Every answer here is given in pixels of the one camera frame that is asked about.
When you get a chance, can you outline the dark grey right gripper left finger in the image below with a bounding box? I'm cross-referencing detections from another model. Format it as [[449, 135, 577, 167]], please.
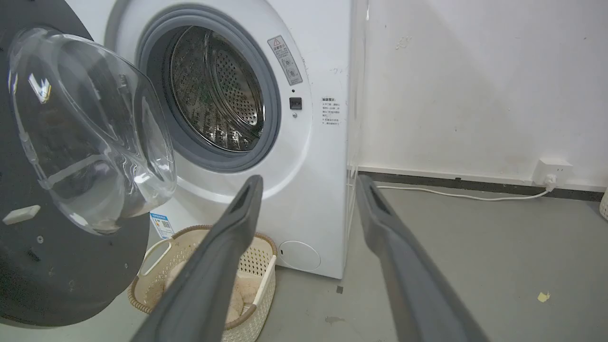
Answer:
[[131, 175, 264, 342]]

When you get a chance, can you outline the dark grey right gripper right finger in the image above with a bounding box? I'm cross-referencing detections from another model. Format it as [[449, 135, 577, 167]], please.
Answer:
[[355, 175, 490, 342]]

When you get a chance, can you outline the white front-load washing machine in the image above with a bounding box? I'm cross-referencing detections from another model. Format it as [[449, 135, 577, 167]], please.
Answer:
[[65, 0, 369, 279]]

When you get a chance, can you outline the round washing machine door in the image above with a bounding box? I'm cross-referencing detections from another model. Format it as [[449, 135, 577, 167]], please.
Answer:
[[0, 0, 178, 327]]

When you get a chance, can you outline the cream woven laundry basket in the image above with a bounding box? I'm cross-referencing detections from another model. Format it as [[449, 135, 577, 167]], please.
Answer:
[[127, 225, 278, 342]]

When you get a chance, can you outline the white power cable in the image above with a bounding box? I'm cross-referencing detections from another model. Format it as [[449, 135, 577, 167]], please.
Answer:
[[376, 175, 557, 202]]

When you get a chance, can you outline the white wall power socket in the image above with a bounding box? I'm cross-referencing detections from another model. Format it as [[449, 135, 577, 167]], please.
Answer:
[[532, 158, 573, 187]]

